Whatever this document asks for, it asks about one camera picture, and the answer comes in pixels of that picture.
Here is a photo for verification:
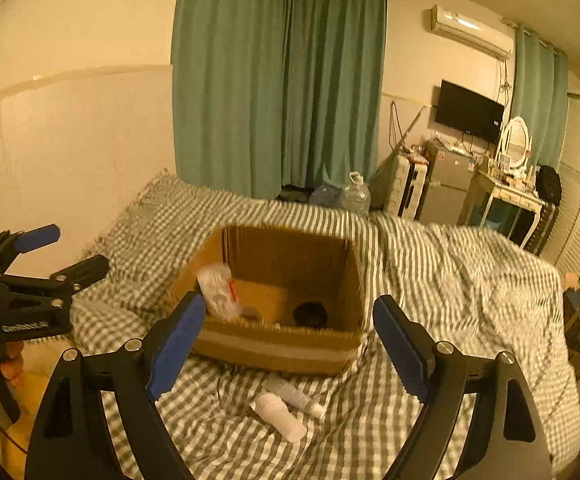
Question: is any white translucent bottle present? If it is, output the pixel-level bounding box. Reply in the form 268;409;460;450
250;392;307;443

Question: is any white tube with barcode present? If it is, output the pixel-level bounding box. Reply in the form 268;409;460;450
263;375;326;419

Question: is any black magnifying glass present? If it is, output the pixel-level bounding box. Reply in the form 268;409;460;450
292;301;328;330

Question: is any green white checkered bedspread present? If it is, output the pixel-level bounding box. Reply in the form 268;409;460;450
71;174;580;479

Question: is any brown cardboard box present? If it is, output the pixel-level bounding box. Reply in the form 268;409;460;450
162;226;367;376

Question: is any white dressing table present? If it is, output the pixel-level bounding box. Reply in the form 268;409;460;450
458;170;546;248

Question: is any black backpack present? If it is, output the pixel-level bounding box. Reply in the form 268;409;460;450
535;165;562;206

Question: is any silver mini fridge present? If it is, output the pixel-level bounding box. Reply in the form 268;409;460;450
417;139;474;224

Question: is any white suitcase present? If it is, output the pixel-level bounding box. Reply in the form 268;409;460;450
383;153;428;220

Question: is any large clear water jug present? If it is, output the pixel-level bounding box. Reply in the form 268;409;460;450
338;171;371;216

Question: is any green curtain left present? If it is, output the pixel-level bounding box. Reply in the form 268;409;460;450
171;0;388;198

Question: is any green curtain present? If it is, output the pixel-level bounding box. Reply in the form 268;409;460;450
171;0;388;198
510;26;569;168

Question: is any white oval vanity mirror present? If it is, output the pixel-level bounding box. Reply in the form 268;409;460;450
496;116;532;180

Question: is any green curtain right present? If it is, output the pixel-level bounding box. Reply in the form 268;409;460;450
510;26;569;168

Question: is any white air conditioner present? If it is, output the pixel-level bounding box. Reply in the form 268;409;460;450
431;6;514;60

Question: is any black wall television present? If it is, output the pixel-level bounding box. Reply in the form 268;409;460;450
434;80;505;144

